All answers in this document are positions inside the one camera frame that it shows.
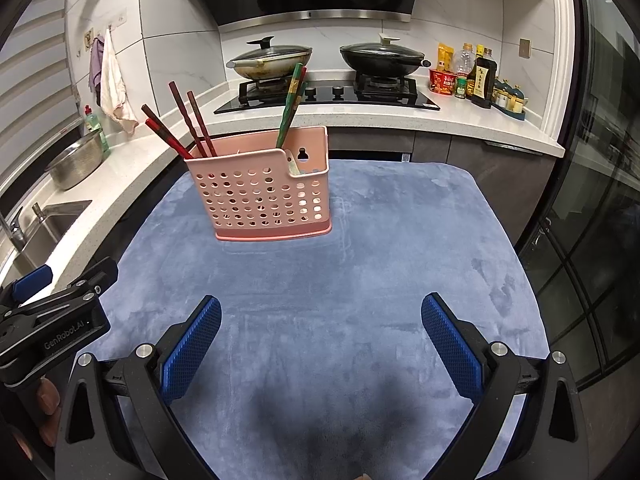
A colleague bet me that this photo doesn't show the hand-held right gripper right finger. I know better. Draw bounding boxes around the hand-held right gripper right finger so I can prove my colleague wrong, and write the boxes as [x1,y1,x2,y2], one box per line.
[420,291,593,480]

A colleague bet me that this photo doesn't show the glass sliding door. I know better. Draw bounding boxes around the glass sliding door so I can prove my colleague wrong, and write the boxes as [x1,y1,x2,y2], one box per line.
[515,0,640,396]

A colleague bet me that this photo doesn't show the black gas stove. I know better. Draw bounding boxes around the black gas stove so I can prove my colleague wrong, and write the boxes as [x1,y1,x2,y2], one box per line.
[214,76,441,114]

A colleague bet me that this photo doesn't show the spice jar rack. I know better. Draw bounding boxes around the spice jar rack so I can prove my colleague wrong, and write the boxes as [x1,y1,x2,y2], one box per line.
[492,77,530,121]

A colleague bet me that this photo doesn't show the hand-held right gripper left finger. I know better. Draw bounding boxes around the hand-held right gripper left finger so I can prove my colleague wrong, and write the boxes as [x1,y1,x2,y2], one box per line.
[51,294,223,480]

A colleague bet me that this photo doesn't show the window blinds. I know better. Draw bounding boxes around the window blinds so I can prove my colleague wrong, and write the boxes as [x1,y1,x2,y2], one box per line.
[0,0,86,196]

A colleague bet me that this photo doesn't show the maroon chopstick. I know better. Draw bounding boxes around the maroon chopstick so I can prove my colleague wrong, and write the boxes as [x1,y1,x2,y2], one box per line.
[186,90,218,157]
[141,104,190,155]
[168,81,211,158]

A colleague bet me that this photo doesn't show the chrome faucet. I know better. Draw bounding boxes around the chrome faucet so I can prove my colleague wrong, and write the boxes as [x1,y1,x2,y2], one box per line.
[0,207,26,253]

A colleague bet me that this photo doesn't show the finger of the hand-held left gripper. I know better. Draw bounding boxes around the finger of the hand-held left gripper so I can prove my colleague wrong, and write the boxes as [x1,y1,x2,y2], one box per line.
[11,266,54,303]
[64,256,119,307]

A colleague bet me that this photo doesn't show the olive wok with glass lid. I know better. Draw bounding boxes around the olive wok with glass lid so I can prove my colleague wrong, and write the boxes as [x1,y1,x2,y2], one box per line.
[226,36,313,82]

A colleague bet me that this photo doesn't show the stainless steel basin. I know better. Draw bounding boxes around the stainless steel basin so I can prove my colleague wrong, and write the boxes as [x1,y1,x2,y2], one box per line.
[46,130,106,191]

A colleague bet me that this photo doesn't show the green dish soap bottle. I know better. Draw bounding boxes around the green dish soap bottle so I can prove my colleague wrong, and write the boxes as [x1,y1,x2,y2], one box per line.
[84,105,111,158]

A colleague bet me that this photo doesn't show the blue table cloth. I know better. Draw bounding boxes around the blue table cloth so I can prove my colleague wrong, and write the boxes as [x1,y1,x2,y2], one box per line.
[75,159,551,480]

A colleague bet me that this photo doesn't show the white hanging towel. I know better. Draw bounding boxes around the white hanging towel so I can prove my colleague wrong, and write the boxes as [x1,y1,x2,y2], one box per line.
[99,27,140,135]

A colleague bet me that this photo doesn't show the purple hanging towel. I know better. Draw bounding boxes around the purple hanging towel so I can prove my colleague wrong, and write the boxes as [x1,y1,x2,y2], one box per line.
[89,35,106,90]

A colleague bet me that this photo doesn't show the green chopstick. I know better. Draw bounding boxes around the green chopstick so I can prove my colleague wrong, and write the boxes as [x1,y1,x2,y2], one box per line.
[276,62,306,150]

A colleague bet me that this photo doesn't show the pink perforated utensil holder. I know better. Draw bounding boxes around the pink perforated utensil holder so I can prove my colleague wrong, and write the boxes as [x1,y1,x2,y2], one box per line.
[183,126,333,241]

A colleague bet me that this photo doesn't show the stainless steel sink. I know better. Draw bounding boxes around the stainless steel sink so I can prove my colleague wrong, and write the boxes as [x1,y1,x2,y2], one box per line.
[0,200,93,281]

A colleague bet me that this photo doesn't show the black wok with lid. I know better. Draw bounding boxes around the black wok with lid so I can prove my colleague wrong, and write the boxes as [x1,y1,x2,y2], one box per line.
[340,32,432,77]

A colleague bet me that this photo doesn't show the clear oil bottle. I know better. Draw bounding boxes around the clear oil bottle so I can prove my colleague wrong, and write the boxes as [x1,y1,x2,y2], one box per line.
[455,43,475,78]

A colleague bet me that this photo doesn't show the person's left hand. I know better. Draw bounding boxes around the person's left hand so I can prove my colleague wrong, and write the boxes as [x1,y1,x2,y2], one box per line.
[12,377,63,461]

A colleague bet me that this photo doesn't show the red instant noodle cup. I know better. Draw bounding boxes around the red instant noodle cup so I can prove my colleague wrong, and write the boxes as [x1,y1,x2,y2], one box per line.
[429,70,457,96]

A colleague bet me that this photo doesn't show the dark soy sauce bottle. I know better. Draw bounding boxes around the dark soy sauce bottle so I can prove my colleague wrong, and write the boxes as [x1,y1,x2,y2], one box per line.
[470,49,498,109]

